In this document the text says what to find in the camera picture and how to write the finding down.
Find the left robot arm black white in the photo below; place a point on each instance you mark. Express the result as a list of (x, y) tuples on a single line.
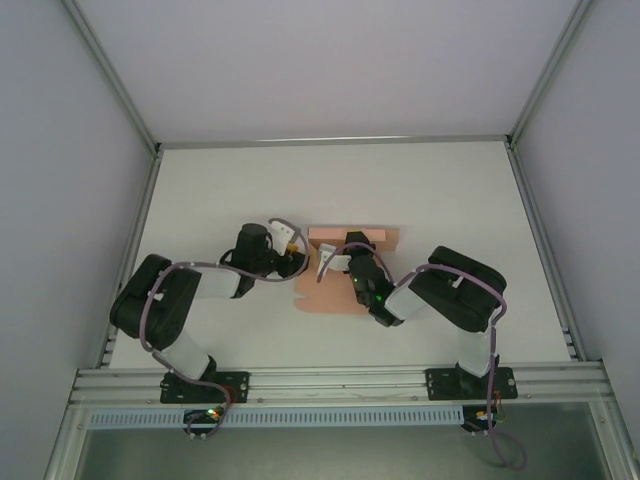
[(150, 300)]

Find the aluminium frame post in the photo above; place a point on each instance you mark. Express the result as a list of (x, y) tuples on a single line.
[(115, 85), (550, 65)]

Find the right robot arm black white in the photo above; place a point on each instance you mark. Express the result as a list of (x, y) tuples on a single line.
[(460, 295)]

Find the aluminium frame leg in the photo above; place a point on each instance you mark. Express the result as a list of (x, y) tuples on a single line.
[(65, 445), (612, 445)]

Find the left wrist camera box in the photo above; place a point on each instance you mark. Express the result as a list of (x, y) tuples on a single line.
[(281, 232)]

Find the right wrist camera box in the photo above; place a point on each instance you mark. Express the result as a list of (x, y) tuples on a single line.
[(332, 257)]

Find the circuit board with lit LEDs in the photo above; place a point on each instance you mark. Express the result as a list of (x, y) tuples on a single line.
[(205, 415)]

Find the pink cardboard box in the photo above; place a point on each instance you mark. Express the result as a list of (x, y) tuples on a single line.
[(330, 295)]

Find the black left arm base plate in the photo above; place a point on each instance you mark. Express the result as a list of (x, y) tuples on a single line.
[(235, 387)]

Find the long aluminium mounting rail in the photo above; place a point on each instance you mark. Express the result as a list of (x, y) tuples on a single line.
[(340, 382)]

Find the aluminium frame crossbar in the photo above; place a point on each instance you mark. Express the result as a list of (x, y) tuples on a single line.
[(330, 141)]

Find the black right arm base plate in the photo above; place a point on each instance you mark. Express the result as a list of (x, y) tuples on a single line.
[(442, 385)]

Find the grey metal panel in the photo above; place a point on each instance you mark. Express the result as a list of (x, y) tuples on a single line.
[(325, 455)]

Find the aluminium table side rail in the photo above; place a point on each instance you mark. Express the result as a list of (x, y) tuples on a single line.
[(136, 235), (540, 235)]

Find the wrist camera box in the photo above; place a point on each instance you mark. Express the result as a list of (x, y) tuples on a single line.
[(332, 257), (281, 232)]

